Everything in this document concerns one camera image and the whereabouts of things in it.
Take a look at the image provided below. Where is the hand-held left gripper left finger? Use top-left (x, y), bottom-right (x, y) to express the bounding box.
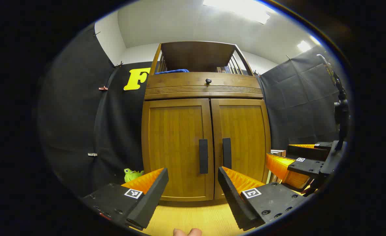
top-left (81, 168), bottom-right (169, 231)

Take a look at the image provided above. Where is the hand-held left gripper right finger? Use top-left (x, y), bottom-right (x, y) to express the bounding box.
top-left (218, 166), bottom-right (308, 231)

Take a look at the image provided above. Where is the black door handle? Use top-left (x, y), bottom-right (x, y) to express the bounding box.
top-left (199, 139), bottom-right (209, 174)
top-left (222, 138), bottom-right (232, 169)

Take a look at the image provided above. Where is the wooden shoe cabinet door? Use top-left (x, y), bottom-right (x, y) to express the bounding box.
top-left (142, 98), bottom-right (214, 201)
top-left (211, 98), bottom-right (271, 200)

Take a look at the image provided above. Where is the wooden double-door shoe cabinet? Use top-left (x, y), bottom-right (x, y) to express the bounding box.
top-left (141, 41), bottom-right (272, 202)

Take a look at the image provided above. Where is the wooden cabinet drawer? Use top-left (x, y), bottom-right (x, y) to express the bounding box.
top-left (145, 72), bottom-right (264, 100)

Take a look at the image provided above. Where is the green frog toy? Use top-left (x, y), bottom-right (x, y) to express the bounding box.
top-left (124, 168), bottom-right (145, 183)

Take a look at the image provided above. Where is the small ceiling light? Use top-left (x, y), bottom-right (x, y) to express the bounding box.
top-left (297, 35), bottom-right (322, 52)

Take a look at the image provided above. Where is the black backdrop cloth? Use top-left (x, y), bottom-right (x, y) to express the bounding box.
top-left (37, 25), bottom-right (344, 197)

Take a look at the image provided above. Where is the blue cloth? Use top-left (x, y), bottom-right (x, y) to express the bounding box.
top-left (155, 69), bottom-right (190, 75)

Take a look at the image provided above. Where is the large ceiling light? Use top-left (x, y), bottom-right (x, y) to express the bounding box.
top-left (203, 0), bottom-right (272, 25)

